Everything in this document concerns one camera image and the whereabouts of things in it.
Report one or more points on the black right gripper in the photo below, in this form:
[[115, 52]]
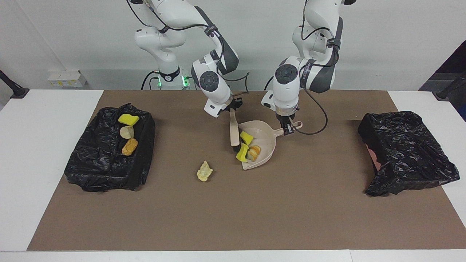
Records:
[[231, 105]]

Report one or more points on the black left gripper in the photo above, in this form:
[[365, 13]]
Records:
[[285, 118]]

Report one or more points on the beige hand brush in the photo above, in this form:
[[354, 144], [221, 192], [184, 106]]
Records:
[[234, 127]]

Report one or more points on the beige plastic dustpan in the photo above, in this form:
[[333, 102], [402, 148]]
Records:
[[265, 138]]

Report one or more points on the pale foam chunk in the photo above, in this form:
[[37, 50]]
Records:
[[126, 132], [255, 153], [204, 171]]

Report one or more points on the yellow green sponge wedge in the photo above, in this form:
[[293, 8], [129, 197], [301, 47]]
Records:
[[128, 119]]

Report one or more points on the orange brown foam chunk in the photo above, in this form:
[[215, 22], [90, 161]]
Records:
[[130, 146]]

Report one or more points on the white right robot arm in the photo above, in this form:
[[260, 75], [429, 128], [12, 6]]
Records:
[[214, 83]]

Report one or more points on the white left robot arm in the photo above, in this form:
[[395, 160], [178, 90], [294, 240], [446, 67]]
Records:
[[287, 83]]

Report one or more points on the pink plastic bin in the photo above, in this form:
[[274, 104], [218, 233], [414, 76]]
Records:
[[374, 158]]

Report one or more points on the black trash bag liner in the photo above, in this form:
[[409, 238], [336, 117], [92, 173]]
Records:
[[411, 153]]

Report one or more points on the black bag lined bin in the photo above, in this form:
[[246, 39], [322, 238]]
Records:
[[98, 171]]

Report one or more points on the brown table mat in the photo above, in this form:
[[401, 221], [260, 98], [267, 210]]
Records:
[[233, 229]]

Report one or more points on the black stand leg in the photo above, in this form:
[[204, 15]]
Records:
[[14, 91], [446, 92]]

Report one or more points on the white wall power box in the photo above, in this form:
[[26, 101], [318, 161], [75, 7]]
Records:
[[67, 79]]

